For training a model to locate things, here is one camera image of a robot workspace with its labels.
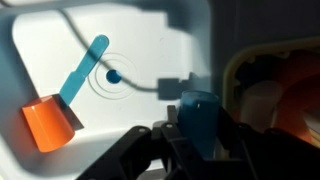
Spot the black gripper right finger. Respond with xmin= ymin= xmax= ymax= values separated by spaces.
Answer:
xmin=215 ymin=108 xmax=320 ymax=180

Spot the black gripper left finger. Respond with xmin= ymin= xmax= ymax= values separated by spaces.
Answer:
xmin=76 ymin=104 xmax=208 ymax=180

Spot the small blue toy cup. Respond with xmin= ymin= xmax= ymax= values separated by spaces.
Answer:
xmin=177 ymin=89 xmax=221 ymax=162

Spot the light blue toy sink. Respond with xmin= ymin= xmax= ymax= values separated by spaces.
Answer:
xmin=0 ymin=0 xmax=320 ymax=180

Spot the cream toy plate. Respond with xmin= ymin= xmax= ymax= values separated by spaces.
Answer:
xmin=239 ymin=80 xmax=285 ymax=133

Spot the orange toy plate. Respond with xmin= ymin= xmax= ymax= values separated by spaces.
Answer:
xmin=274 ymin=49 xmax=320 ymax=145

